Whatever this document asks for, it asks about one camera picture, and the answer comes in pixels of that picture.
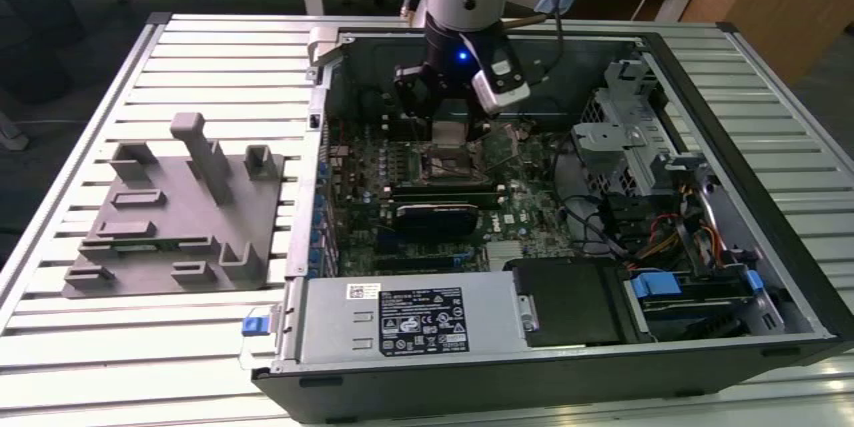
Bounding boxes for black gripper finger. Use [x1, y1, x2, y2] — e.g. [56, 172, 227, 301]
[392, 62, 446, 142]
[458, 88, 496, 144]

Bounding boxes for silver topped CPU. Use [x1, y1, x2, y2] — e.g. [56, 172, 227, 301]
[430, 119, 468, 149]

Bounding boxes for metal socket cover frame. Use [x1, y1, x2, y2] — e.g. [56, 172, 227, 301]
[490, 120, 535, 173]

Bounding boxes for metal wire locking lever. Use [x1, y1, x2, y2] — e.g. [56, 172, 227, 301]
[487, 142, 531, 173]

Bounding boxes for CPU socket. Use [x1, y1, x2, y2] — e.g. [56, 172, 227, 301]
[412, 142, 494, 184]

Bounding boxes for green RAM stick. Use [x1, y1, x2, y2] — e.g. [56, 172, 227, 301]
[391, 184, 503, 210]
[109, 240, 219, 252]

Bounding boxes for grey metal drive cage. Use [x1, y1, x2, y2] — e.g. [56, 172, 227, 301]
[570, 59, 719, 198]

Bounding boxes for black graphics card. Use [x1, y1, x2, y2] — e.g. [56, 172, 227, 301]
[392, 202, 480, 249]

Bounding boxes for green motherboard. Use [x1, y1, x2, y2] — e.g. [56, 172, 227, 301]
[317, 111, 575, 278]

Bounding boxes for silver finned heatsink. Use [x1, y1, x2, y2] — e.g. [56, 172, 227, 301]
[488, 240, 523, 273]

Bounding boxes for short black expansion slot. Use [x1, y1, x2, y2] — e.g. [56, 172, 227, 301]
[370, 254, 488, 272]

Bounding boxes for black plastic shroud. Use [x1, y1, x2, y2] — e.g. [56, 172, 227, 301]
[511, 256, 642, 348]

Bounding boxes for blue disk carrier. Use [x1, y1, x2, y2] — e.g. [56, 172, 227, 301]
[630, 269, 766, 306]

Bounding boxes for silver power supply unit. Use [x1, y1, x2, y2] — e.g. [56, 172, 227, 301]
[296, 274, 528, 366]

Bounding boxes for grey plastic parts rack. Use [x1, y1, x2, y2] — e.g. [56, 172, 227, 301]
[60, 111, 288, 298]

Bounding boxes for black open PC case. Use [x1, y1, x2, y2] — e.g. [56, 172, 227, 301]
[237, 21, 854, 426]

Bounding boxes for metal disk bay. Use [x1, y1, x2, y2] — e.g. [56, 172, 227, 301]
[623, 266, 787, 343]

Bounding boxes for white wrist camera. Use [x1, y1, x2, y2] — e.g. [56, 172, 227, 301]
[468, 32, 534, 114]

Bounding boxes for black camera cable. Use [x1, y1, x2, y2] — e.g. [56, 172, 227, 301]
[530, 0, 570, 91]

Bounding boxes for yellow orange power wires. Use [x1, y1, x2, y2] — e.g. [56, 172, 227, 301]
[630, 214, 727, 271]

